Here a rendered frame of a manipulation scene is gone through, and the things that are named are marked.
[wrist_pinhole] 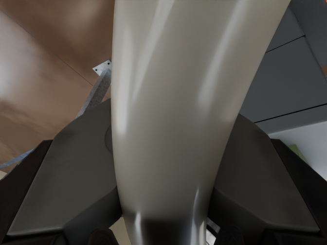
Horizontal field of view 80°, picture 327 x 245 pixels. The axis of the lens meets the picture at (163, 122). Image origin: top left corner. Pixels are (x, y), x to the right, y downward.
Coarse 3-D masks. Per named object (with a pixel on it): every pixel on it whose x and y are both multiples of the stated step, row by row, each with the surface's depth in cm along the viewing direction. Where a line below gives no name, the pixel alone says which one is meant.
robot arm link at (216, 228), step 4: (208, 220) 60; (208, 224) 59; (212, 224) 59; (216, 224) 59; (208, 228) 58; (212, 228) 58; (216, 228) 59; (208, 232) 58; (212, 232) 58; (216, 232) 58; (208, 236) 58; (212, 236) 57; (216, 236) 58; (208, 240) 58; (212, 240) 57; (208, 244) 57; (212, 244) 57
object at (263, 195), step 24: (240, 120) 9; (240, 144) 8; (264, 144) 8; (240, 168) 7; (264, 168) 7; (216, 192) 6; (240, 192) 6; (264, 192) 6; (288, 192) 6; (216, 216) 6; (240, 216) 6; (264, 216) 5; (288, 216) 5; (312, 216) 5
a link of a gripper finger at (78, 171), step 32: (64, 128) 8; (96, 128) 8; (64, 160) 7; (96, 160) 7; (32, 192) 6; (64, 192) 6; (96, 192) 6; (32, 224) 5; (64, 224) 5; (96, 224) 6
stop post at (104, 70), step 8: (104, 64) 160; (96, 72) 169; (104, 72) 161; (104, 80) 155; (96, 88) 148; (104, 88) 154; (88, 96) 147; (96, 96) 145; (88, 104) 138; (96, 104) 144; (80, 112) 136
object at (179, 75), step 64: (128, 0) 3; (192, 0) 2; (256, 0) 3; (128, 64) 3; (192, 64) 3; (256, 64) 3; (128, 128) 4; (192, 128) 3; (128, 192) 5; (192, 192) 5
